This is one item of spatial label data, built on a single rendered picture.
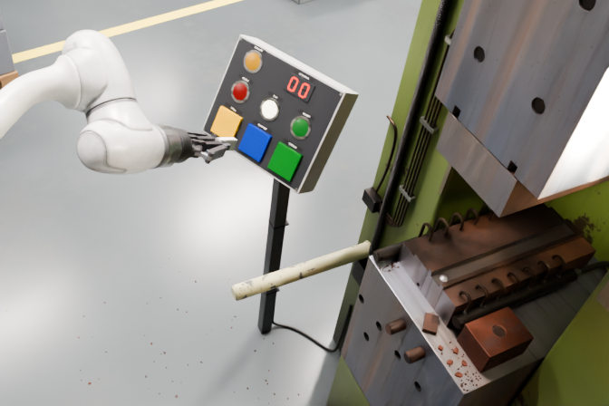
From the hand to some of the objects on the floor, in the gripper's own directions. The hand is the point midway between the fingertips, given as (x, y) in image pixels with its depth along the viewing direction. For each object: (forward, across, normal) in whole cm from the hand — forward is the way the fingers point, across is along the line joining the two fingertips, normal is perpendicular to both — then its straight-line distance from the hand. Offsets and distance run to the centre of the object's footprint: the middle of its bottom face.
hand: (225, 144), depth 148 cm
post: (+75, +1, -81) cm, 110 cm away
